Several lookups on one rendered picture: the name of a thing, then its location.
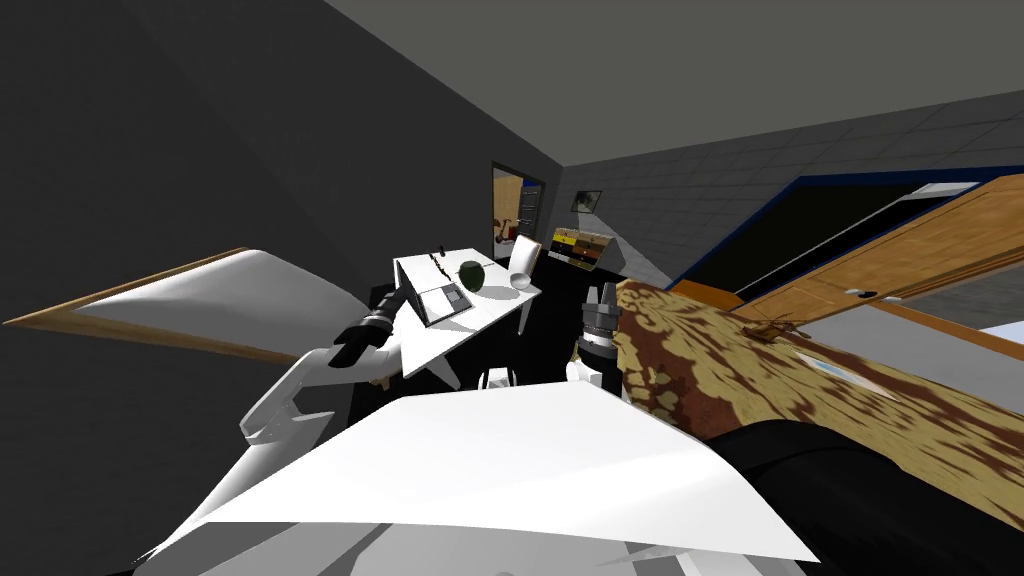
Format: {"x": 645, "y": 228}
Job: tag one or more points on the white wood-framed panel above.
{"x": 224, "y": 308}

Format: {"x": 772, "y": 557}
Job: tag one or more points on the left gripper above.
{"x": 391, "y": 301}

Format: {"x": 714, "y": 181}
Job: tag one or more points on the dark grey door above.
{"x": 530, "y": 212}

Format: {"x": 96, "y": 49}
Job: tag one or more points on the white chair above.
{"x": 524, "y": 254}

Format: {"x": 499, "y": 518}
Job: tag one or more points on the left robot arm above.
{"x": 320, "y": 384}

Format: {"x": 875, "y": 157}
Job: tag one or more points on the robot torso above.
{"x": 512, "y": 464}

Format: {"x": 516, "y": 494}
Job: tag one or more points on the framed wall picture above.
{"x": 587, "y": 201}

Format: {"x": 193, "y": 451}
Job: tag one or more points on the dresser with coloured drawers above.
{"x": 582, "y": 246}

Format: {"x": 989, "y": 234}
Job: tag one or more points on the white desk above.
{"x": 480, "y": 316}

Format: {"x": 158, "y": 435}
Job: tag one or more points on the brown wooden door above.
{"x": 920, "y": 256}

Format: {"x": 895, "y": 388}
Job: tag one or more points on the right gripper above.
{"x": 601, "y": 320}

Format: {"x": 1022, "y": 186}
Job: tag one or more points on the brown yellow patterned panel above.
{"x": 760, "y": 376}

